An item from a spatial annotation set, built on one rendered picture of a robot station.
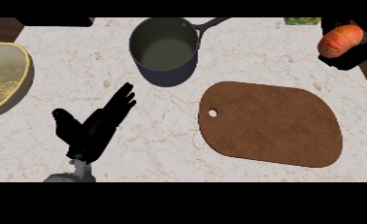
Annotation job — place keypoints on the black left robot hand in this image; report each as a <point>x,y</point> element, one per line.
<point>94,131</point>

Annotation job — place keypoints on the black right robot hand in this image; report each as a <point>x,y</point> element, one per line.
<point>345,61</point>

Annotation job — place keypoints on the orange squash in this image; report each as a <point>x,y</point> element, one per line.
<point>337,40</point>

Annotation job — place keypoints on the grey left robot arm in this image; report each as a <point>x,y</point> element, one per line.
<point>78,174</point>

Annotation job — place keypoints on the brown cutting board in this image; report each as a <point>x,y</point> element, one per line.
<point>272,124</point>

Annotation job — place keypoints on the dark grey pot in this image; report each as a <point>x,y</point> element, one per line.
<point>164,51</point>

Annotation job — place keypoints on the green box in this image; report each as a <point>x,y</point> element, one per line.
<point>302,20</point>

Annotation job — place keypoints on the yellow bowl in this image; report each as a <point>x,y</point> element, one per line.
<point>12,72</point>

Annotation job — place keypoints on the black appliance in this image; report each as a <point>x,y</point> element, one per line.
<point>55,21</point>

